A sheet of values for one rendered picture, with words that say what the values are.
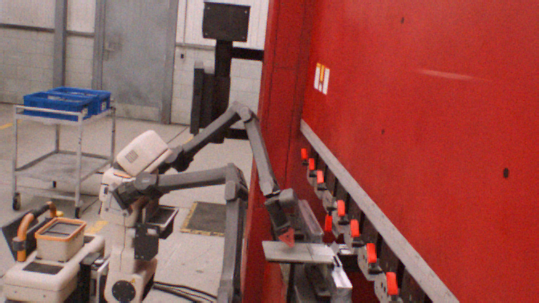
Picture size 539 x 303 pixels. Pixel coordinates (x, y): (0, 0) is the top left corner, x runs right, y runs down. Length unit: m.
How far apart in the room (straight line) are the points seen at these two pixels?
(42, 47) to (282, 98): 7.66
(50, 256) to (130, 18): 7.47
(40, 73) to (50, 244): 7.98
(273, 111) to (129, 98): 6.98
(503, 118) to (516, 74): 0.09
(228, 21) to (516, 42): 2.29
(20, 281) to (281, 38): 1.67
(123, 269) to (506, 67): 1.90
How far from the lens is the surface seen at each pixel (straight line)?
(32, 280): 2.68
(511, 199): 1.17
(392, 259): 1.73
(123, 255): 2.67
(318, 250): 2.58
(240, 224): 2.12
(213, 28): 3.33
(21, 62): 10.75
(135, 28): 9.97
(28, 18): 10.63
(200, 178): 2.26
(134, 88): 10.05
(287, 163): 3.31
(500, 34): 1.28
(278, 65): 3.21
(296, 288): 2.52
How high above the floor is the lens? 1.94
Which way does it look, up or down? 13 degrees down
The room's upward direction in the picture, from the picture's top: 6 degrees clockwise
